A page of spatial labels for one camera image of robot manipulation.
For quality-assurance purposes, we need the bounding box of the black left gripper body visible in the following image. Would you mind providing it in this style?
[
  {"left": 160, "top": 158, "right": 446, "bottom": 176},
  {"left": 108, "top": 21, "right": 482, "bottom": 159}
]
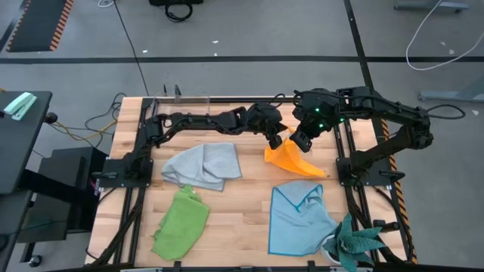
[{"left": 241, "top": 102, "right": 288, "bottom": 139}]

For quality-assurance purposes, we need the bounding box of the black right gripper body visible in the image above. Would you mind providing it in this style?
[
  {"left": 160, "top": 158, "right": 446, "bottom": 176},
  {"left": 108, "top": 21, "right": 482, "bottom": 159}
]
[{"left": 293, "top": 88, "right": 341, "bottom": 133}]

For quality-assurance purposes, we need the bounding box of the orange microfiber towel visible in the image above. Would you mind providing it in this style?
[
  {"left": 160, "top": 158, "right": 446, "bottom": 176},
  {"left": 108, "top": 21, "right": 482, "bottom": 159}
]
[{"left": 263, "top": 128, "right": 327, "bottom": 178}]

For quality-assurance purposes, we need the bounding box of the clear plastic bin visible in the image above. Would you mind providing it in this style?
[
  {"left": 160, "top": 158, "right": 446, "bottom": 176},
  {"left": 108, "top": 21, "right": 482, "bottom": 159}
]
[{"left": 154, "top": 94, "right": 211, "bottom": 114}]

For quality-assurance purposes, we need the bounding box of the grey microfiber towel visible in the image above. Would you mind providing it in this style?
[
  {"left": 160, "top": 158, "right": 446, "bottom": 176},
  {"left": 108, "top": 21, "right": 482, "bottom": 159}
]
[{"left": 161, "top": 142, "right": 243, "bottom": 192}]

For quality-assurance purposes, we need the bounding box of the blue microfiber towel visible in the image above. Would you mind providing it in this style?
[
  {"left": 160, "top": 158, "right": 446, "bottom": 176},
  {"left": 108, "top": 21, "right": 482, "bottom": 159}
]
[{"left": 268, "top": 179, "right": 340, "bottom": 257}]

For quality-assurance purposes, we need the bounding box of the green microfiber towel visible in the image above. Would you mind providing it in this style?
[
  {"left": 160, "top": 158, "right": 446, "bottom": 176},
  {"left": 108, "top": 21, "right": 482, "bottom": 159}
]
[{"left": 151, "top": 184, "right": 211, "bottom": 261}]

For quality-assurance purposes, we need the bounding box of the teal artificial potted succulent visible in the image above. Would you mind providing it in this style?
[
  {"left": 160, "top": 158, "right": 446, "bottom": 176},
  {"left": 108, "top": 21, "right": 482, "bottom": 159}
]
[{"left": 320, "top": 213, "right": 387, "bottom": 272}]

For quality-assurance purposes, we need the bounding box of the orange black hazard strip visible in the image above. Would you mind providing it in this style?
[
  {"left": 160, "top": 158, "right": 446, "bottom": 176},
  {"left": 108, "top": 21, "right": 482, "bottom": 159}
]
[{"left": 374, "top": 119, "right": 419, "bottom": 264}]

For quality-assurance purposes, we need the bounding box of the grey desk foot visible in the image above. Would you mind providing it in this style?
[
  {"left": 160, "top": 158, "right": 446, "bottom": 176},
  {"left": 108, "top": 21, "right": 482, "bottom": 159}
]
[
  {"left": 417, "top": 75, "right": 484, "bottom": 103},
  {"left": 392, "top": 0, "right": 470, "bottom": 11}
]

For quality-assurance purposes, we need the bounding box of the black equipment case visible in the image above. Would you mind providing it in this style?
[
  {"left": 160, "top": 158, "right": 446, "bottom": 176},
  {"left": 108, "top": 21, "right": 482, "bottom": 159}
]
[{"left": 149, "top": 0, "right": 204, "bottom": 7}]

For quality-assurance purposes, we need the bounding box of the black computer tower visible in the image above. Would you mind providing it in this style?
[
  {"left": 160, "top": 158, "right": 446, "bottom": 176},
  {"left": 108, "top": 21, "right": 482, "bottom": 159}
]
[{"left": 17, "top": 147, "right": 110, "bottom": 243}]

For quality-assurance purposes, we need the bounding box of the mint green stapler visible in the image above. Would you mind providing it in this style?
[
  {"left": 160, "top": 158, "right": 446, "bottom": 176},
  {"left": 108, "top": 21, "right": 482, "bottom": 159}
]
[{"left": 2, "top": 91, "right": 38, "bottom": 122}]

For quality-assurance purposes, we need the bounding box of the black orange-striped floor mat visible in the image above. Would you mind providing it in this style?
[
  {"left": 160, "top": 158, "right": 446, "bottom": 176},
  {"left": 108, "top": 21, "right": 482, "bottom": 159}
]
[{"left": 5, "top": 0, "right": 75, "bottom": 53}]

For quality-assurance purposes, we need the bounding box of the black side desk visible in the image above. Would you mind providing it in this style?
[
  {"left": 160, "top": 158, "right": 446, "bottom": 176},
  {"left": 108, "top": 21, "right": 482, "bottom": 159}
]
[{"left": 0, "top": 90, "right": 53, "bottom": 196}]

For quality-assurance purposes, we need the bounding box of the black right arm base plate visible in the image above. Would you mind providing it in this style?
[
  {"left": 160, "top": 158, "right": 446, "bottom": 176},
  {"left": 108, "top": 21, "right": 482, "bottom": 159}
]
[{"left": 336, "top": 156, "right": 392, "bottom": 187}]

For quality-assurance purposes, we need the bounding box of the white floor cable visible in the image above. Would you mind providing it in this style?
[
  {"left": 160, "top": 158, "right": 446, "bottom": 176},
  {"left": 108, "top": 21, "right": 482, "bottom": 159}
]
[{"left": 405, "top": 0, "right": 484, "bottom": 72}]

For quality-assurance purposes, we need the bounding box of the black cable loop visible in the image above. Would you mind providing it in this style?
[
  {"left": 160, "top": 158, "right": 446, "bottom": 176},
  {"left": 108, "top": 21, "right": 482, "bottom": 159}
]
[{"left": 164, "top": 2, "right": 194, "bottom": 23}]

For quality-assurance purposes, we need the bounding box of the thin black floor cable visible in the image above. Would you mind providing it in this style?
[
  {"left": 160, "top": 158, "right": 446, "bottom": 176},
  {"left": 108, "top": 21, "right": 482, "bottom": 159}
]
[{"left": 112, "top": 0, "right": 150, "bottom": 97}]

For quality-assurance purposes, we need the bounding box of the yellow floor cable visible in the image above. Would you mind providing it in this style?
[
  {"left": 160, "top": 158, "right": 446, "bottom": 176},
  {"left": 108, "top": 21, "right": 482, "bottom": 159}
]
[{"left": 56, "top": 119, "right": 118, "bottom": 141}]

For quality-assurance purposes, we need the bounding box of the black metal table frame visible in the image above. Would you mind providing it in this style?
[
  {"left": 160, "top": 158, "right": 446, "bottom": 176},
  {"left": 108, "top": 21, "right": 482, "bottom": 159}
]
[{"left": 88, "top": 94, "right": 417, "bottom": 267}]

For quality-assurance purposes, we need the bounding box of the black cable bundle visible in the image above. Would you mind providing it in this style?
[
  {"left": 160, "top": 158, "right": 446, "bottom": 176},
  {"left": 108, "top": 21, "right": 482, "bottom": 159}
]
[{"left": 83, "top": 91, "right": 129, "bottom": 149}]

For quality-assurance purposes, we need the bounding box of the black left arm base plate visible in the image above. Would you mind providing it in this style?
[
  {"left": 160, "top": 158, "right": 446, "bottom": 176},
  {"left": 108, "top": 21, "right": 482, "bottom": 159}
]
[{"left": 94, "top": 158, "right": 154, "bottom": 189}]

